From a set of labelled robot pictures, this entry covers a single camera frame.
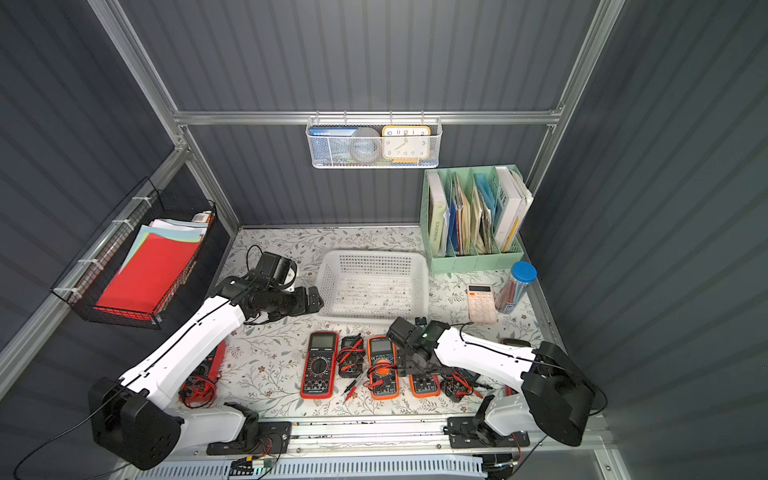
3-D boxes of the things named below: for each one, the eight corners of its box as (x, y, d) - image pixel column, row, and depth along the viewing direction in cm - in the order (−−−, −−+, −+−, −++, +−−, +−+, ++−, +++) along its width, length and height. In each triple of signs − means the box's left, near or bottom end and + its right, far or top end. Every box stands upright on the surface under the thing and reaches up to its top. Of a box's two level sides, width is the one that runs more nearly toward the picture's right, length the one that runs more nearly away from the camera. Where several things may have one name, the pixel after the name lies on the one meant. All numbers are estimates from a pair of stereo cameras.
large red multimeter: (300, 398, 81) (297, 395, 79) (311, 336, 93) (309, 331, 90) (332, 398, 81) (330, 395, 79) (339, 336, 93) (338, 331, 90)
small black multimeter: (336, 377, 84) (334, 374, 82) (340, 340, 91) (339, 336, 89) (364, 377, 84) (363, 374, 82) (366, 340, 91) (365, 336, 89)
